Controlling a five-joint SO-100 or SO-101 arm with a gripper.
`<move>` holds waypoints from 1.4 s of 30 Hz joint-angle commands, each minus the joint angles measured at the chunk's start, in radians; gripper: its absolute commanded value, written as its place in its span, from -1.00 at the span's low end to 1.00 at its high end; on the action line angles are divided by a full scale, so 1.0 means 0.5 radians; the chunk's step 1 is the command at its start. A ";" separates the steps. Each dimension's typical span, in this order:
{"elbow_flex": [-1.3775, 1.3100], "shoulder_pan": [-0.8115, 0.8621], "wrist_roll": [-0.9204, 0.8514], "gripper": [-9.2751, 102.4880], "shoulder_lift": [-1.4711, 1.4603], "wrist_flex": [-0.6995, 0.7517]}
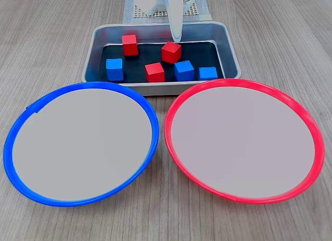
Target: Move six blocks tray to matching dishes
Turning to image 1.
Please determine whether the red cube block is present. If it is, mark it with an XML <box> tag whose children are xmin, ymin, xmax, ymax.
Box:
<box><xmin>144</xmin><ymin>62</ymin><xmax>165</xmax><ymax>83</ymax></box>
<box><xmin>121</xmin><ymin>34</ymin><xmax>139</xmax><ymax>57</ymax></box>
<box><xmin>161</xmin><ymin>41</ymin><xmax>182</xmax><ymax>64</ymax></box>

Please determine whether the blue cube block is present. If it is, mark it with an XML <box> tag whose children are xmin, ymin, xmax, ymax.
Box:
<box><xmin>105</xmin><ymin>58</ymin><xmax>123</xmax><ymax>82</ymax></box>
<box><xmin>174</xmin><ymin>60</ymin><xmax>195</xmax><ymax>82</ymax></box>
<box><xmin>198</xmin><ymin>66</ymin><xmax>218</xmax><ymax>81</ymax></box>

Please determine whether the black tray liner mat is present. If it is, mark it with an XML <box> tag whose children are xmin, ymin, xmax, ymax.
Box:
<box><xmin>98</xmin><ymin>41</ymin><xmax>225</xmax><ymax>83</ymax></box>

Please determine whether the silver metal tray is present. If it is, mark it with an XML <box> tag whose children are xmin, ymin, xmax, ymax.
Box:
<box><xmin>81</xmin><ymin>21</ymin><xmax>242</xmax><ymax>96</ymax></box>

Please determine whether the red rimmed white dish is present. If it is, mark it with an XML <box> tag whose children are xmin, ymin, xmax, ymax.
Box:
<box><xmin>163</xmin><ymin>78</ymin><xmax>326</xmax><ymax>205</ymax></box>

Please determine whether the blue rimmed white dish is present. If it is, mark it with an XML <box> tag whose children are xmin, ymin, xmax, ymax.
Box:
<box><xmin>3</xmin><ymin>81</ymin><xmax>160</xmax><ymax>207</ymax></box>

